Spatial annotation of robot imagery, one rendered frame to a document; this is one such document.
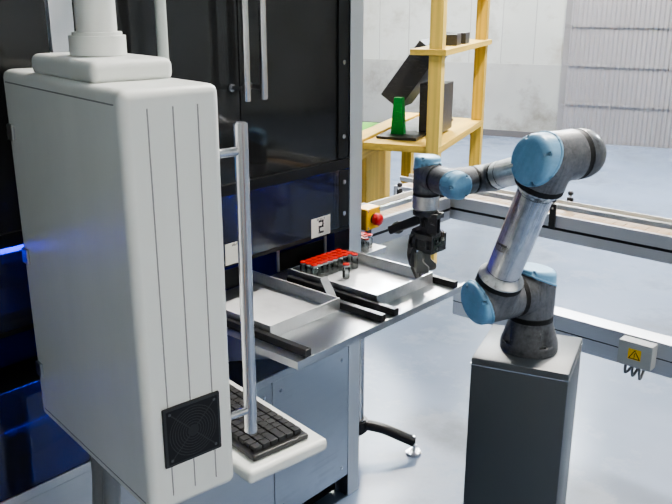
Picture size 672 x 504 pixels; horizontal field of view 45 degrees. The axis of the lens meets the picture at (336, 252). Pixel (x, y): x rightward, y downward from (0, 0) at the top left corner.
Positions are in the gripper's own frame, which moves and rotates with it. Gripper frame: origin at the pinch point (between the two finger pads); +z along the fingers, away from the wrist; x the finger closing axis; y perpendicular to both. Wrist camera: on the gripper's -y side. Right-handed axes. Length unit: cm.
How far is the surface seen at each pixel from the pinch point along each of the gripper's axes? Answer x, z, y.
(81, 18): -101, -73, -1
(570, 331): 85, 42, 11
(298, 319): -44.1, 1.5, -5.1
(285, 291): -28.4, 3.4, -25.3
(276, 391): -27, 37, -31
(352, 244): 8.0, -1.0, -31.1
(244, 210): -88, -41, 24
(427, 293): -2.0, 3.7, 5.3
